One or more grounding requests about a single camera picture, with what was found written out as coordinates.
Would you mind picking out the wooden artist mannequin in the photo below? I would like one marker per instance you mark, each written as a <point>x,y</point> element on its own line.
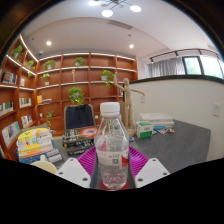
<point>126,100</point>

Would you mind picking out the clear plastic water bottle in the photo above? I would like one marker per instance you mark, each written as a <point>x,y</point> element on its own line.
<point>111,150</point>

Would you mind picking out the grey window curtain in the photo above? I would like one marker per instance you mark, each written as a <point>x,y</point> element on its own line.
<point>166,67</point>

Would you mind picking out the black ceiling track light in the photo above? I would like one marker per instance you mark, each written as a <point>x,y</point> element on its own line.
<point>180,52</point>

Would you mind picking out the stack of dark books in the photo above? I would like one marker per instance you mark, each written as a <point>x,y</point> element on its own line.
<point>78,138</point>

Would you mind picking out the multi-bulb ceiling lamp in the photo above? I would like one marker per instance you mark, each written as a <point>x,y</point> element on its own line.
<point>111,5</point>

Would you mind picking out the green and white box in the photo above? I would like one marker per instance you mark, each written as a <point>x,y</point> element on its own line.
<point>144,130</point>

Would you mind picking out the wooden wall shelf unit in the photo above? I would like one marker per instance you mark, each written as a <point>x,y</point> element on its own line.
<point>93,73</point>

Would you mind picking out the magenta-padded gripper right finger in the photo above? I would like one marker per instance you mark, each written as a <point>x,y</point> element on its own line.
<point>151,170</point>

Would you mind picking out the window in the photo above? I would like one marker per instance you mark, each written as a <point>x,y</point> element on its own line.
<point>203,66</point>

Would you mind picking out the ceiling air vent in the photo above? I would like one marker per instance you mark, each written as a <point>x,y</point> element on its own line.
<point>119,24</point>

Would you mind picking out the stack of white books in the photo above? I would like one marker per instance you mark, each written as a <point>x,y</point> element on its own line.
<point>156,118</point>

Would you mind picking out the stack of colourful books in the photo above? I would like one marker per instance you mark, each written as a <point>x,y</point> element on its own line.
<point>35,143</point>

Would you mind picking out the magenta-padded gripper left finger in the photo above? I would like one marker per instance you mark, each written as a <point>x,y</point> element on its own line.
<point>75,170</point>

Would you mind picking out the chair with dark jacket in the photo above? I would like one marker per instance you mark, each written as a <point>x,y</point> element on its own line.
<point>79,116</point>

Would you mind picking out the white wall socket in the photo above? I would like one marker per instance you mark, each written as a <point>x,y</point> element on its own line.
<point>216,109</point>

